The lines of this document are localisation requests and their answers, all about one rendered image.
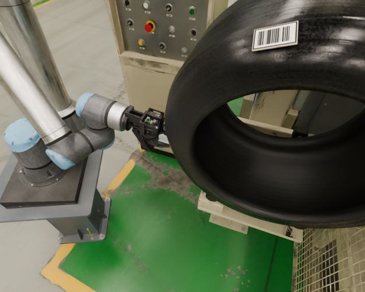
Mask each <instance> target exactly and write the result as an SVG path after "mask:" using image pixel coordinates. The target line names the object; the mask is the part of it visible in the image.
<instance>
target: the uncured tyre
mask: <svg viewBox="0 0 365 292"><path fill-rule="evenodd" d="M294 21H298V42H297V45H290V46H284V47H279V48H272V49H265V50H258V51H254V52H252V45H253V36H254V30H256V29H259V28H265V27H270V26H273V25H279V24H284V23H290V22H294ZM274 90H309V91H314V92H322V93H329V94H334V95H337V96H341V97H345V98H348V99H351V100H354V101H357V102H359V103H362V104H364V105H365V0H238V1H236V2H235V3H233V4H232V5H231V6H229V7H228V8H227V9H225V10H224V11H223V12H222V13H221V14H220V15H219V16H218V17H217V18H216V19H215V20H214V21H213V22H212V23H211V24H210V26H209V27H208V28H207V30H206V31H205V32H204V34H203V35H202V37H201V38H200V40H199V41H198V43H197V44H196V46H195V47H194V49H193V50H192V52H191V53H190V55H189V56H188V58H187V59H186V61H185V62H184V64H183V65H182V67H181V68H180V70H179V71H178V73H177V75H176V77H175V79H174V81H173V83H172V85H171V88H170V91H169V95H168V98H167V104H166V111H165V130H166V135H167V139H168V142H169V145H170V148H171V150H172V151H173V153H174V156H175V157H176V159H177V161H178V162H179V164H180V166H181V168H182V169H183V171H184V172H185V173H186V175H187V176H188V177H189V178H190V179H191V181H192V182H193V183H194V184H195V185H197V186H198V187H199V188H200V189H201V190H202V191H203V192H205V193H206V194H208V195H209V196H211V197H212V198H213V199H215V200H216V201H218V202H220V203H222V204H224V205H225V206H227V207H229V208H231V209H234V210H236V211H238V212H240V213H243V214H245V215H248V216H251V217H254V218H257V219H260V220H264V221H268V222H272V223H276V224H281V225H288V226H292V227H301V228H316V229H337V228H352V227H361V226H365V107H364V108H363V109H362V110H361V111H360V112H359V113H358V114H357V115H356V116H355V117H354V118H352V119H351V120H349V121H348V122H347V123H344V124H343V125H341V126H339V127H337V128H335V129H333V130H330V131H328V132H325V133H321V134H317V135H314V136H308V137H295V138H291V137H278V136H272V135H269V134H265V133H262V132H259V131H258V130H255V129H253V128H251V127H250V126H248V125H246V124H245V123H243V122H242V121H241V120H240V119H239V118H238V117H237V116H236V115H235V114H234V113H233V112H232V110H231V109H230V107H229V105H228V104H227V103H228V102H230V101H232V100H235V99H237V98H240V97H243V96H248V95H250V94H255V93H261V92H268V91H274Z"/></svg>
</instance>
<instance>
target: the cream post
mask: <svg viewBox="0 0 365 292"><path fill-rule="evenodd" d="M297 93H298V90H274V91H268V92H261V93H257V94H256V97H255V101H254V105H253V108H252V110H251V114H250V118H249V119H250V120H252V121H257V122H262V123H266V124H269V125H274V126H279V127H282V125H283V123H284V121H285V119H286V116H287V114H288V113H289V110H290V108H291V106H292V103H293V101H294V99H295V97H296V95H297Z"/></svg>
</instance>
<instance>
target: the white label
mask: <svg viewBox="0 0 365 292"><path fill-rule="evenodd" d="M297 42H298V21H294V22H290V23H284V24H279V25H273V26H270V27H265V28H259V29H256V30H254V36H253V45H252V52H254V51H258V50H265V49H272V48H279V47H284V46H290V45H297Z"/></svg>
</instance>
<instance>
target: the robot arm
mask: <svg viewBox="0 0 365 292"><path fill-rule="evenodd" d="M0 22H1V24H2V26H3V28H4V30H5V32H6V34H7V36H8V38H9V40H10V42H11V44H12V45H13V47H14V49H15V51H16V52H15V51H14V50H13V48H12V47H11V45H10V44H9V42H8V41H7V40H6V38H5V37H4V35H3V34H2V33H1V31H0V84H1V85H2V87H3V88H4V89H5V91H6V92H7V94H8V95H9V96H10V97H11V99H12V100H13V101H14V103H15V104H16V105H17V106H18V108H19V109H20V111H21V112H22V113H23V114H24V116H25V118H21V119H19V120H16V121H15V123H12V124H10V125H9V126H8V128H7V129H6V130H5V134H4V139H5V142H6V143H7V145H8V148H9V149H10V150H11V151H12V152H13V154H14V155H15V157H16V158H17V159H18V160H19V162H20V163H21V164H22V171H23V175H24V176H25V178H26V179H27V180H28V181H30V182H32V183H46V182H49V181H52V180H54V179H55V178H57V177H58V176H59V175H60V174H61V173H62V172H63V171H64V170H67V169H69V168H70V167H72V166H75V164H77V163H78V162H80V161H81V160H82V159H84V158H85V157H87V156H88V155H90V154H91V153H93V152H95V151H96V150H98V149H99V150H104V149H108V148H109V147H111V146H112V145H113V143H114V142H115V130H118V131H120V132H123V131H125V130H127V131H129V130H130V129H131V128H132V132H133V133H134V135H135V136H136V137H137V139H138V141H139V142H140V143H141V145H142V146H143V148H144V149H145V150H146V151H152V150H153V148H154V147H159V148H170V145H169V142H168V139H167V135H166V130H165V124H164V122H165V118H164V112H161V111H158V110H155V109H152V108H149V109H148V110H147V111H145V112H144V113H143V112H140V111H136V110H134V106H132V105H126V104H124V103H120V102H118V101H115V100H111V99H110V98H106V97H103V96H100V95H98V94H97V93H91V92H86V93H84V94H82V95H81V96H80V98H79V99H78V101H75V100H73V99H71V98H70V97H69V95H68V93H67V90H66V88H65V86H64V83H63V80H62V78H61V75H60V73H59V70H58V68H57V65H56V63H55V60H54V58H53V55H52V53H51V51H50V48H49V45H48V43H47V40H46V38H45V36H44V33H43V31H42V28H41V25H40V23H39V21H38V18H37V16H36V13H35V10H34V8H33V6H32V3H31V1H30V0H0ZM154 111H156V112H160V114H157V113H155V112H154ZM114 129H115V130H114ZM163 133H164V134H163Z"/></svg>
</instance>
